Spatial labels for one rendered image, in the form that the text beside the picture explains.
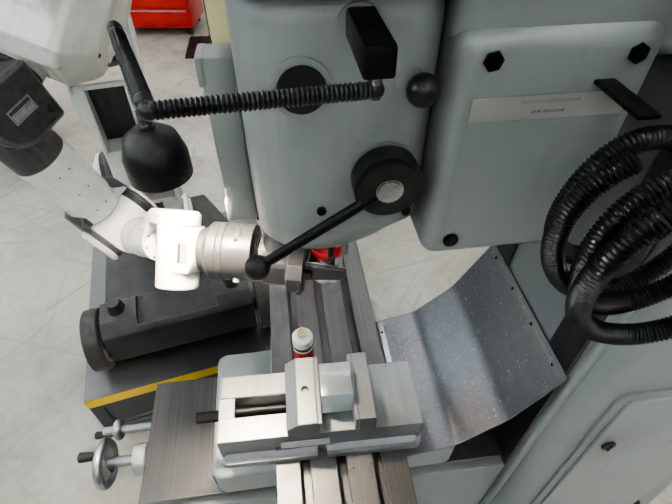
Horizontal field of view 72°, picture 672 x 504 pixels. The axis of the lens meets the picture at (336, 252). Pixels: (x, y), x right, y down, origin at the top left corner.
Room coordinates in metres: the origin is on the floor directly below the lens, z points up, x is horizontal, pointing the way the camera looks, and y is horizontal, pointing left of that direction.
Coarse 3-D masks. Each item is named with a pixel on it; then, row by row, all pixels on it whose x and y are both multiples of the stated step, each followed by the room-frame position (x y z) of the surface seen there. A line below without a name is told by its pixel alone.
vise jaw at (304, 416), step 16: (288, 368) 0.43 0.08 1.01; (304, 368) 0.43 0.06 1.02; (288, 384) 0.40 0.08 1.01; (304, 384) 0.40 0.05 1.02; (288, 400) 0.37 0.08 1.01; (304, 400) 0.37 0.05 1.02; (320, 400) 0.37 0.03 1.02; (288, 416) 0.35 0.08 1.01; (304, 416) 0.34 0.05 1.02; (320, 416) 0.34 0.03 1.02; (288, 432) 0.32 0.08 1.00; (304, 432) 0.32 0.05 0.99
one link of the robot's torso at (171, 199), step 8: (96, 160) 1.00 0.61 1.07; (96, 168) 0.98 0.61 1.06; (168, 192) 1.04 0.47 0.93; (176, 192) 1.02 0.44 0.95; (152, 200) 1.01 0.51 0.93; (160, 200) 1.01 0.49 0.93; (168, 200) 1.02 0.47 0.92; (176, 200) 1.02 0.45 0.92; (168, 208) 1.02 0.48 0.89; (176, 208) 1.03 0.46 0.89
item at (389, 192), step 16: (368, 160) 0.38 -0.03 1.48; (384, 160) 0.37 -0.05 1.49; (400, 160) 0.37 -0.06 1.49; (352, 176) 0.38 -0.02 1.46; (368, 176) 0.36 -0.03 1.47; (384, 176) 0.36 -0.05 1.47; (400, 176) 0.37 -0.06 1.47; (416, 176) 0.37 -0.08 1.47; (368, 192) 0.36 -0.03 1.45; (384, 192) 0.36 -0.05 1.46; (400, 192) 0.36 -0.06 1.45; (416, 192) 0.37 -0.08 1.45; (352, 208) 0.36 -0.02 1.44; (368, 208) 0.36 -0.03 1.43; (384, 208) 0.37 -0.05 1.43; (400, 208) 0.37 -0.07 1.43; (320, 224) 0.36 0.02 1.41; (336, 224) 0.36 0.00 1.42; (304, 240) 0.35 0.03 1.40; (256, 256) 0.36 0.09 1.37; (272, 256) 0.35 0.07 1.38; (256, 272) 0.34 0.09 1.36
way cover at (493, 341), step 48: (480, 288) 0.63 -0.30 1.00; (384, 336) 0.62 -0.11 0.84; (432, 336) 0.59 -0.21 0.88; (480, 336) 0.54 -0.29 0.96; (528, 336) 0.48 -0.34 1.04; (432, 384) 0.49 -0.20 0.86; (480, 384) 0.45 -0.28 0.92; (528, 384) 0.40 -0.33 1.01; (432, 432) 0.39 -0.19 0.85; (480, 432) 0.36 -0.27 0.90
